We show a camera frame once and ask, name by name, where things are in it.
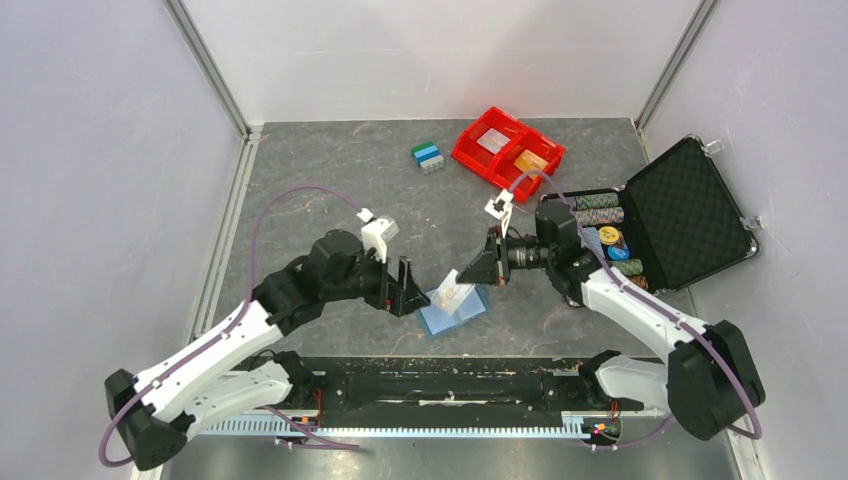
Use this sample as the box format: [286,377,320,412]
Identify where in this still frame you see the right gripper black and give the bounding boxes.
[458,224,555,286]

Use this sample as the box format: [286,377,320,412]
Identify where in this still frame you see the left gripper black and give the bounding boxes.
[323,242,430,317]

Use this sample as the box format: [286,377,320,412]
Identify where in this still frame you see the blue card holder wallet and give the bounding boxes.
[416,285,490,338]

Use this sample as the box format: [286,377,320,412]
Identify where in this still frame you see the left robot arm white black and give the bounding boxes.
[98,230,430,471]

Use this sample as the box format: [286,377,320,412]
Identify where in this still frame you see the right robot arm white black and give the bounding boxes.
[457,192,766,440]

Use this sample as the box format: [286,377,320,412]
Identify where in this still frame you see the blue playing card deck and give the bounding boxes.
[580,227,603,256]

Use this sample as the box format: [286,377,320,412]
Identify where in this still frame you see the purple brown chip row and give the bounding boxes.
[573,206,625,226]

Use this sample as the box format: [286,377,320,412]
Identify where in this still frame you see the red divided plastic bin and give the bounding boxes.
[451,106,566,203]

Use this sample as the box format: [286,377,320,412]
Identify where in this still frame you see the yellow dealer chip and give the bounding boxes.
[598,226,622,246]

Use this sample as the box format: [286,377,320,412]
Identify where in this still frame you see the blue dealer chip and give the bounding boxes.
[607,244,631,261]

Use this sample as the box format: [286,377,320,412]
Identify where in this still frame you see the stacked green blue white blocks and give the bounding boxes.
[411,142,445,174]

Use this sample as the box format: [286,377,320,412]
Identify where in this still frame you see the purple green chip row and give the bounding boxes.
[574,192,619,211]

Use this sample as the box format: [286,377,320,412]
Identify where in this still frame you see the orange green chip row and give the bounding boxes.
[611,258,644,277]

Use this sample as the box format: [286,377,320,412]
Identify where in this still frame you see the orange brown chip row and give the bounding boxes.
[629,275,650,291]

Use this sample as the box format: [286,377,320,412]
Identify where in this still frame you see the black poker chip case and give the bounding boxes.
[539,135,763,307]

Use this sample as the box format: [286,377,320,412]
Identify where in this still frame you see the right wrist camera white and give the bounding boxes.
[484,189,514,236]

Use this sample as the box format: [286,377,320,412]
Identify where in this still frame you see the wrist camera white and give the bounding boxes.
[356,208,399,263]
[484,189,514,236]

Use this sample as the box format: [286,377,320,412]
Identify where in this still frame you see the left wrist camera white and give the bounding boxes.
[356,208,399,263]

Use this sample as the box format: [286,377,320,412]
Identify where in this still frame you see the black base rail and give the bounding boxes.
[185,354,713,432]

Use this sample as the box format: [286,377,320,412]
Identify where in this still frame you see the aluminium frame post right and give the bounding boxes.
[633,0,720,135]

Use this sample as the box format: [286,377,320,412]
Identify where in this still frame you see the aluminium frame post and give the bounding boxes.
[163,0,252,139]
[633,0,720,135]

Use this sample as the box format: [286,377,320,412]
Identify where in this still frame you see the aluminium frame post left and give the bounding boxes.
[163,0,252,139]

